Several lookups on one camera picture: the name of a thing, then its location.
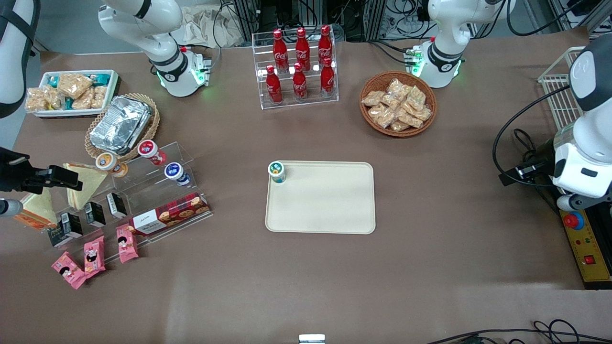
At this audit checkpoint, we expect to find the white wire rack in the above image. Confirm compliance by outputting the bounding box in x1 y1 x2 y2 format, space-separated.
538 46 587 144

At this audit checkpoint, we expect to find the green lid yogurt cup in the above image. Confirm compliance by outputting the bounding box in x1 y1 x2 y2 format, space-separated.
268 161 287 184

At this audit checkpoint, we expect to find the triangle sandwich clear wrap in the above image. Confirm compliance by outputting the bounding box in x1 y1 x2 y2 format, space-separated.
14 191 59 231
64 162 109 211

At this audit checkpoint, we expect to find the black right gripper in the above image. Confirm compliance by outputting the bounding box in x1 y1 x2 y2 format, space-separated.
0 147 83 193

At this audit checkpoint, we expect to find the crumpled beige paper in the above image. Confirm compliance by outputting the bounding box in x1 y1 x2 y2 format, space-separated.
181 6 245 48

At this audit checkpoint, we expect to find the clear acrylic tiered stand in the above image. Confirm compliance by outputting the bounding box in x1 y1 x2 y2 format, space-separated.
48 141 214 261

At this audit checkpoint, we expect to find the orange lid yogurt cup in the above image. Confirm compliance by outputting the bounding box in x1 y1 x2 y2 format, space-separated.
95 152 129 178

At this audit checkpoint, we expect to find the clear acrylic bottle rack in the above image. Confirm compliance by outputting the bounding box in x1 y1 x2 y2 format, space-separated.
252 29 339 110

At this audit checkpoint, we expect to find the black arm base cable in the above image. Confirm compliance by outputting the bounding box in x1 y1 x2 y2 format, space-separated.
368 40 413 65
206 0 256 72

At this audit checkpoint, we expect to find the small black carton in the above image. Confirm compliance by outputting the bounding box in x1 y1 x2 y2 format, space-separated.
48 226 71 248
61 212 84 238
106 192 128 219
85 201 107 228

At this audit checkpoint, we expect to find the red cola bottle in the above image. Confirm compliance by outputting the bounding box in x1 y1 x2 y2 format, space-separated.
320 57 336 99
266 65 283 105
318 25 334 67
295 27 311 72
292 63 308 101
273 30 289 74

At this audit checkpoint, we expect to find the round wicker snack basket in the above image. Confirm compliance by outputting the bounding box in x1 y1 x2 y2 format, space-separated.
360 71 437 138

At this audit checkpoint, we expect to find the oval wicker basket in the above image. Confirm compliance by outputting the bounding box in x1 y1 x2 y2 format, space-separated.
85 93 160 163

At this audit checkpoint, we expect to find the white rectangular snack bin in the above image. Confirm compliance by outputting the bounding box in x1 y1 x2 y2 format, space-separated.
26 70 120 119

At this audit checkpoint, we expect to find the blue lid yogurt cup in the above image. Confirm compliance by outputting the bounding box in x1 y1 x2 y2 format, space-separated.
164 162 191 187

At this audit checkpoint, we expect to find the black cables bundle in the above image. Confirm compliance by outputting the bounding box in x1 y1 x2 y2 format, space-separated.
426 319 612 344

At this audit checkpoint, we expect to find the black box yellow control panel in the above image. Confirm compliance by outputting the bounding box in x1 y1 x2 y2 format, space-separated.
558 209 612 290

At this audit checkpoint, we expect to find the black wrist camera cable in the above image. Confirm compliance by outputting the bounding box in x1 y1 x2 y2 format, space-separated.
493 85 574 188

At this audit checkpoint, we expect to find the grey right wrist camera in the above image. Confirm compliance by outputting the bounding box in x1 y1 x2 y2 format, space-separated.
0 198 23 218

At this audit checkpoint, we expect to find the beige plastic tray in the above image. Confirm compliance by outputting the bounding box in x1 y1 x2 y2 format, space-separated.
265 161 376 235

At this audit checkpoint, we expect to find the aluminium foil container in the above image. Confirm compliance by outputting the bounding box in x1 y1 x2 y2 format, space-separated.
89 96 153 155

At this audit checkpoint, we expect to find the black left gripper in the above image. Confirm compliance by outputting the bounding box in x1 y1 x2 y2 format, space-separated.
499 139 558 187

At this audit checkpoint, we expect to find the red plaid cookie box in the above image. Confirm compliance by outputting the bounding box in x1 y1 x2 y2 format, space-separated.
129 192 210 237

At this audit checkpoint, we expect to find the aluminium frame rack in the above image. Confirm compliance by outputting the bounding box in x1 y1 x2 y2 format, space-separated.
233 0 431 43

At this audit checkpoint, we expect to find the pink snack packet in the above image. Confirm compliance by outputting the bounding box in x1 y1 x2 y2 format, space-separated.
84 236 106 279
116 225 139 264
52 252 87 290

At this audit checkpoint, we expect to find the red lid yogurt cup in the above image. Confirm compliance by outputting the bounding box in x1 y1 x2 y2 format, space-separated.
138 140 167 166

